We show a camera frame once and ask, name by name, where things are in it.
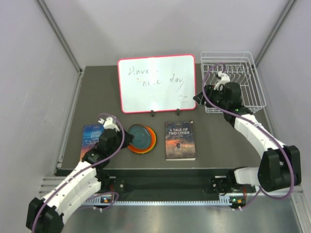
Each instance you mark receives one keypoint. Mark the Tale of Two Cities book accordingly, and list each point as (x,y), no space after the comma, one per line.
(179,141)

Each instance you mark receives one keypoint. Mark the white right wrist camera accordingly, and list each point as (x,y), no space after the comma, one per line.
(223,78)

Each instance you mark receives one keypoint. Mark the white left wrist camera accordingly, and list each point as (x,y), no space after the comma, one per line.
(109,123)

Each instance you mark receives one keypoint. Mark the pink framed whiteboard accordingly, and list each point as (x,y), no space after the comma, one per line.
(157,83)

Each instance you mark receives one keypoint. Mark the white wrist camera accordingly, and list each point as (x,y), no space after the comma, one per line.
(109,123)
(223,78)

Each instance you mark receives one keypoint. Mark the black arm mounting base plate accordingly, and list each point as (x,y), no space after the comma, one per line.
(206,180)

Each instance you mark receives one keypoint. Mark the orange plate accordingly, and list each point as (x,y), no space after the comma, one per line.
(138,151)

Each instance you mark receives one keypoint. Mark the dark teal ceramic plate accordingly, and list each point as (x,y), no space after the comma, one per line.
(141,136)

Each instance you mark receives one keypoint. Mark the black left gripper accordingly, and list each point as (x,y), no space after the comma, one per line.
(128,139)

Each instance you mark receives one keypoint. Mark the aluminium frame rail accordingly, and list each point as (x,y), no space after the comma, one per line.
(129,195)

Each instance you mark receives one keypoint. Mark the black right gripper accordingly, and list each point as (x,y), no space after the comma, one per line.
(211,91)

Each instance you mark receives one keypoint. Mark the lime green plate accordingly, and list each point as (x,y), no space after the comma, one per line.
(153,143)

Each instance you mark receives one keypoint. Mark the white wire dish rack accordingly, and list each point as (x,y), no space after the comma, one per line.
(240,67)

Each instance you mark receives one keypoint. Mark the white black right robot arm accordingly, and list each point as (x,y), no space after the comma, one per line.
(280,165)

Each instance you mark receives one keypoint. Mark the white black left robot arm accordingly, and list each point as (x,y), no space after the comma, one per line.
(50,213)

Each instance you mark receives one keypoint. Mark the Jane Eyre book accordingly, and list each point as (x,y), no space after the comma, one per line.
(90,136)

